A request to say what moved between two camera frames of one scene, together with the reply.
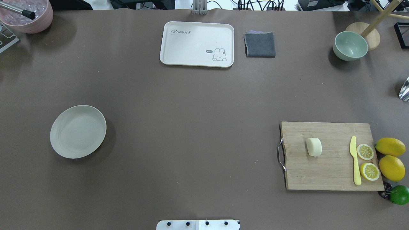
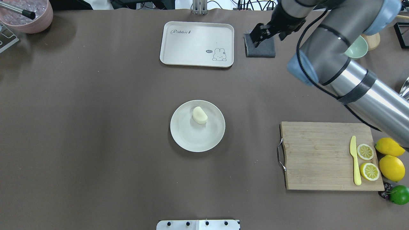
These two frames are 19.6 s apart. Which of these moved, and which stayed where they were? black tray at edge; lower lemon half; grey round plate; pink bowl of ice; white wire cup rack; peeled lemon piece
Moved: peeled lemon piece; grey round plate
Stayed: white wire cup rack; pink bowl of ice; lower lemon half; black tray at edge
